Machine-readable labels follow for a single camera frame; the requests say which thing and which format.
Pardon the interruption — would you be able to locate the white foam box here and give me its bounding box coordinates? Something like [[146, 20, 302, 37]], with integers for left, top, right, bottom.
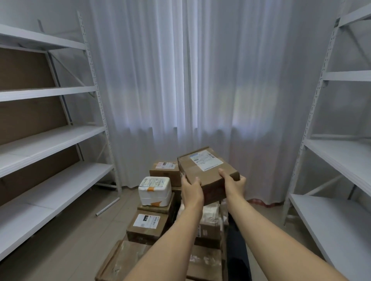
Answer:
[[138, 176, 172, 207]]

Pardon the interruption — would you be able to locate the white sheer curtain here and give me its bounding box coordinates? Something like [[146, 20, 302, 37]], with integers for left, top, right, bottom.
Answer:
[[88, 0, 338, 203]]

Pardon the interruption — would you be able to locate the white plastic mailer bag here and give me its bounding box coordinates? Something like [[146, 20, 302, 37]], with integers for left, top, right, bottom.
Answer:
[[200, 202, 223, 227]]

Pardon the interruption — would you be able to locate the brown backing board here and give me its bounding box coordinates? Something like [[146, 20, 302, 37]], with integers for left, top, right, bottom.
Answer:
[[0, 47, 81, 207]]

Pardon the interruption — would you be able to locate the person's left forearm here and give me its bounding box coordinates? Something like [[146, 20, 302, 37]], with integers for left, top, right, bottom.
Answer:
[[123, 200, 205, 281]]

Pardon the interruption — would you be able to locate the person's left hand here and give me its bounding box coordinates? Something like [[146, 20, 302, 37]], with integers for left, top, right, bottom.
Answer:
[[181, 177, 205, 208]]

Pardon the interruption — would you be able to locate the person's right hand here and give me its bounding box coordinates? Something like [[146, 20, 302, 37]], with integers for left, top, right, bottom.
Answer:
[[218, 168, 247, 200]]

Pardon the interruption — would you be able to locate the person's dark trouser leg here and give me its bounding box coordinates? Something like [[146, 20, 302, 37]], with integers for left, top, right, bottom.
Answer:
[[226, 211, 252, 281]]

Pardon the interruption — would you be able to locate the white metal shelf unit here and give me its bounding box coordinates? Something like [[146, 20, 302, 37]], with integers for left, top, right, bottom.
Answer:
[[0, 11, 122, 262], [282, 0, 371, 281]]

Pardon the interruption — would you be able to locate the person's right forearm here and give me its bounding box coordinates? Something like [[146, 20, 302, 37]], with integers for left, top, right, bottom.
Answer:
[[227, 193, 345, 281]]

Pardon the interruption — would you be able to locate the white metal tube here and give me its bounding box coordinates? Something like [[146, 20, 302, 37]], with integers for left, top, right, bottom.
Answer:
[[96, 197, 120, 216]]

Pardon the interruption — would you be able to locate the brown cardboard box white label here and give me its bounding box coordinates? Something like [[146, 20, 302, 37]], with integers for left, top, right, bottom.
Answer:
[[177, 146, 241, 206]]

